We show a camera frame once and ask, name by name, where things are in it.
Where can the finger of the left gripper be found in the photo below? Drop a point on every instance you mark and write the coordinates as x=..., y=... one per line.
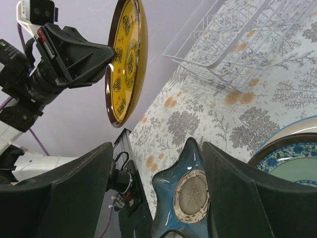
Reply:
x=109, y=68

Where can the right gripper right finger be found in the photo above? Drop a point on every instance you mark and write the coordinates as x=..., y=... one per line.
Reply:
x=248, y=203

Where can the floral table mat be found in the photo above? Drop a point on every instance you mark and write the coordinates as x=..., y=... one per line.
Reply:
x=239, y=122

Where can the blue star-shaped plate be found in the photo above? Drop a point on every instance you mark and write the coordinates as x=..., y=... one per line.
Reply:
x=182, y=196

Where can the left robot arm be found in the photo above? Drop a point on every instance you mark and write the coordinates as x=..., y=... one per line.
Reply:
x=68, y=138

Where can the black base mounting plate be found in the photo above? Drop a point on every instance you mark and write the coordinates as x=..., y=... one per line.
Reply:
x=135, y=220

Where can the yellow patterned round plate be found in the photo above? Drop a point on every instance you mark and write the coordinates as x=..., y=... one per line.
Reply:
x=129, y=38

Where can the blue floral green plate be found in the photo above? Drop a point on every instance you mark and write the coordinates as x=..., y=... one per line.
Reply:
x=295, y=162

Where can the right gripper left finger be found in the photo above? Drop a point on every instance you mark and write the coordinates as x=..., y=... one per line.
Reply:
x=62, y=203

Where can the white wire dish rack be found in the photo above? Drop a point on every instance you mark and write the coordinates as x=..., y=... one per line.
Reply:
x=230, y=41

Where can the dark brown plate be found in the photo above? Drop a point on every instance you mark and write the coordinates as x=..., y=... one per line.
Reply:
x=280, y=143

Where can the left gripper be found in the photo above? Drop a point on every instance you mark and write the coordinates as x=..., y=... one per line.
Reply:
x=68, y=60

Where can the aluminium frame rail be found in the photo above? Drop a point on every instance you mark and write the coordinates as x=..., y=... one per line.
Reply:
x=122, y=144

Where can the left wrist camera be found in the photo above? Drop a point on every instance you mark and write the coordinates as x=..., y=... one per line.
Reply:
x=32, y=14

